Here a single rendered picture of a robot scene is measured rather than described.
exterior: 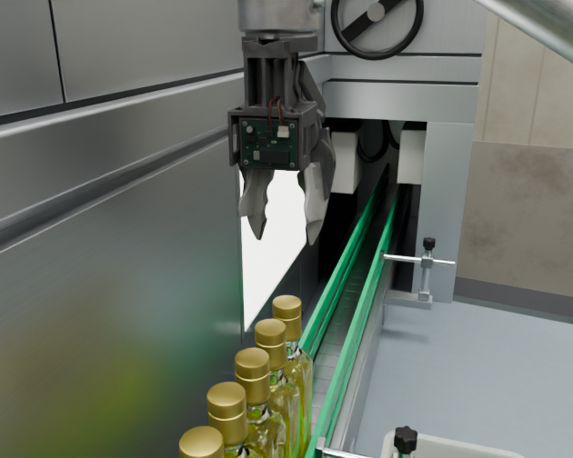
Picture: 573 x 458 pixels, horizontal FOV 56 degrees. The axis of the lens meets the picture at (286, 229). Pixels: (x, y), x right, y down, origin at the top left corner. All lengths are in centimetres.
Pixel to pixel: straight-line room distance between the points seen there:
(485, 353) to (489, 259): 184
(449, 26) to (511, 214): 183
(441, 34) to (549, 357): 79
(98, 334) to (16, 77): 22
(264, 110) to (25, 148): 20
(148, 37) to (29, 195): 25
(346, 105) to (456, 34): 30
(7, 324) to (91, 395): 13
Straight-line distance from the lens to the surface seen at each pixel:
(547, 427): 119
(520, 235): 310
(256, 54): 48
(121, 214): 51
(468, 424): 114
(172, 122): 61
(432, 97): 138
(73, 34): 51
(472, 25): 137
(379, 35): 137
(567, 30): 55
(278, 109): 48
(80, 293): 48
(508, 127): 297
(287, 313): 61
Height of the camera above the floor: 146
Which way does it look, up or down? 21 degrees down
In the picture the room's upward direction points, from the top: straight up
